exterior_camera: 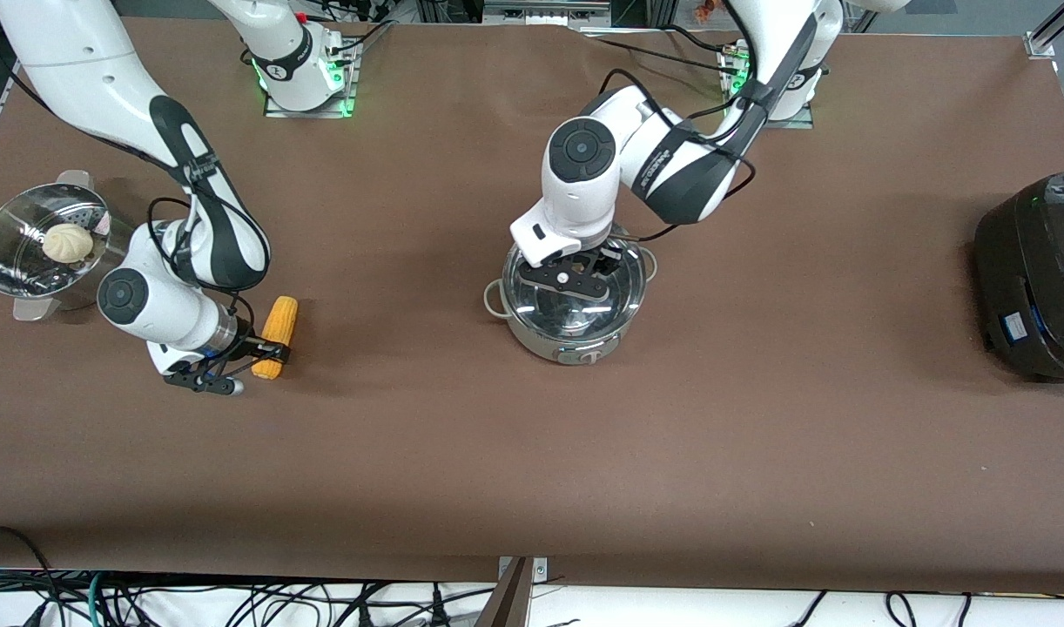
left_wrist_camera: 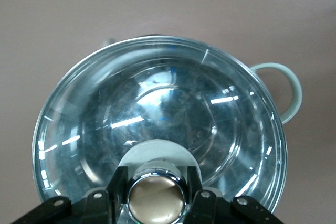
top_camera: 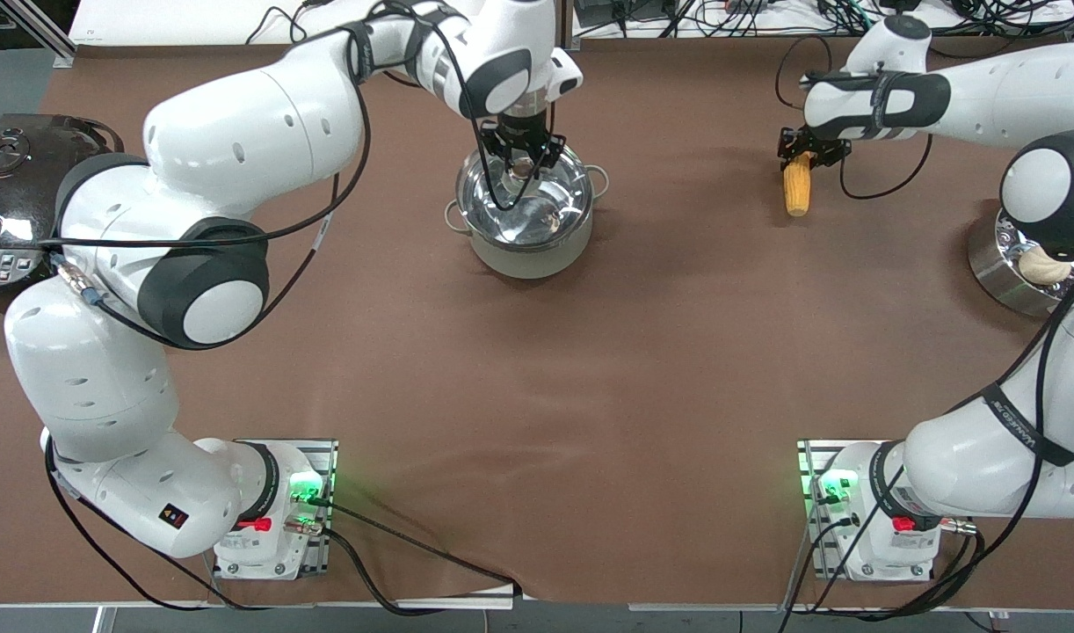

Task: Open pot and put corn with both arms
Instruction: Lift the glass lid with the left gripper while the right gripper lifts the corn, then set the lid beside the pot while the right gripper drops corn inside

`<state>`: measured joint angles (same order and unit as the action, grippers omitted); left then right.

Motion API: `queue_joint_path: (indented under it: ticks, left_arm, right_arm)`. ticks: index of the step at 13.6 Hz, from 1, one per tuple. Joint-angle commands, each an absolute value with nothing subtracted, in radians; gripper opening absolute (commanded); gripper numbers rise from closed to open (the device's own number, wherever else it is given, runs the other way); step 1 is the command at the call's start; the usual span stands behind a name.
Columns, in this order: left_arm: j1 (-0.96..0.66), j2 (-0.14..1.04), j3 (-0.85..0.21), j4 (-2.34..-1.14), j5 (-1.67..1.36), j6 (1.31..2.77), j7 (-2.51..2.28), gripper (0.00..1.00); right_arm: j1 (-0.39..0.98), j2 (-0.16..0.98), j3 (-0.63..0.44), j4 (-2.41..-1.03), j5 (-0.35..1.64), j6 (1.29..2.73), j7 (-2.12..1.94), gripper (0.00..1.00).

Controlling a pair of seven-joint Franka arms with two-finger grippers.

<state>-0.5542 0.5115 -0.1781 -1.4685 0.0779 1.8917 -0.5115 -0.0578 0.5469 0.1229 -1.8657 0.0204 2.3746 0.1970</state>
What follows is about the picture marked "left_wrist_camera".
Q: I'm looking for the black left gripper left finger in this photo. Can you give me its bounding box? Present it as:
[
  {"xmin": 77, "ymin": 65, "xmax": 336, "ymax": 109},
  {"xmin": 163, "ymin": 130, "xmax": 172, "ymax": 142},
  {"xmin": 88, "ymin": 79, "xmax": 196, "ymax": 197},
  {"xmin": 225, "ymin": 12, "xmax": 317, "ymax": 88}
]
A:
[{"xmin": 76, "ymin": 166, "xmax": 129, "ymax": 224}]

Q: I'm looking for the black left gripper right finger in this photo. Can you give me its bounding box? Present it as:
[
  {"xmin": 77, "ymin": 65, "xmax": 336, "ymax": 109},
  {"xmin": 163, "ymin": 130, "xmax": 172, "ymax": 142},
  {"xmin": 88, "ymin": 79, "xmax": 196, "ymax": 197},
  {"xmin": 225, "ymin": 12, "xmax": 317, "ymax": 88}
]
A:
[{"xmin": 183, "ymin": 166, "xmax": 232, "ymax": 224}]

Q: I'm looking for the glass pot lid with knob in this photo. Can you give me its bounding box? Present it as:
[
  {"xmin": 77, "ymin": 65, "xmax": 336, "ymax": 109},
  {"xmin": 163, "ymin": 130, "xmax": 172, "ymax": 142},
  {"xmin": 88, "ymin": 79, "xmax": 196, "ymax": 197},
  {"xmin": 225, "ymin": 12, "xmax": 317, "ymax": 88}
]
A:
[{"xmin": 31, "ymin": 35, "xmax": 288, "ymax": 224}]

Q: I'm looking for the steel pot with grey handles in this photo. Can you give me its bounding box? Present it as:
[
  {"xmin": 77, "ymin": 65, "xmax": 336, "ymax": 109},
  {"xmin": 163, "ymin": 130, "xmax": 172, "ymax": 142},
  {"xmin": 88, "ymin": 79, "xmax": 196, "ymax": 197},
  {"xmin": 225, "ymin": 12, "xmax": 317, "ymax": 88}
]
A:
[{"xmin": 101, "ymin": 34, "xmax": 302, "ymax": 183}]

